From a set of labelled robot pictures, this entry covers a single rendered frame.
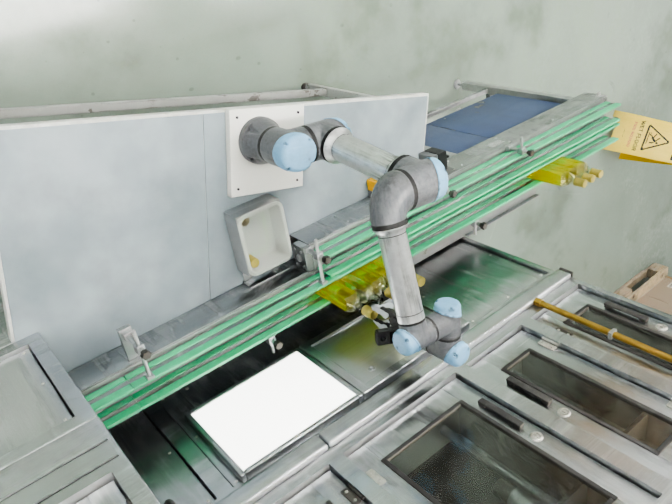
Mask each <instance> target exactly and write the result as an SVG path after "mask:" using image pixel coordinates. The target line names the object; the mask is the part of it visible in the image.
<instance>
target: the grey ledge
mask: <svg viewBox="0 0 672 504"><path fill-rule="evenodd" d="M538 196H539V195H537V194H536V187H535V188H533V189H531V190H529V191H528V192H526V193H524V194H522V195H520V196H519V197H517V198H515V199H513V200H512V201H510V202H508V203H506V204H505V205H503V206H501V207H499V208H498V209H496V210H494V211H492V212H491V213H489V214H487V215H485V216H483V217H482V218H480V219H478V220H479V222H480V223H483V222H485V223H487V225H490V224H492V223H494V222H495V221H497V220H499V219H500V218H502V217H504V216H506V215H507V214H509V213H511V212H512V211H514V210H516V209H518V208H519V207H521V206H523V205H525V204H526V203H528V202H530V201H531V200H533V199H535V198H537V197H538ZM473 234H474V228H473V227H472V226H471V224H469V225H468V226H466V227H464V228H462V229H461V230H459V231H457V232H455V233H454V234H452V235H450V236H448V237H446V238H445V239H443V240H441V241H439V242H438V243H436V244H434V245H432V246H431V247H429V248H427V249H425V250H424V251H422V252H420V253H418V254H417V255H415V256H413V257H412V260H413V264H414V265H415V264H417V263H419V262H420V261H422V260H424V259H426V258H427V257H429V256H431V255H433V254H434V253H436V252H438V251H439V250H441V249H443V248H445V247H446V246H448V245H450V244H452V243H453V242H455V241H457V240H459V239H460V238H462V237H464V236H467V237H469V236H471V235H473Z"/></svg>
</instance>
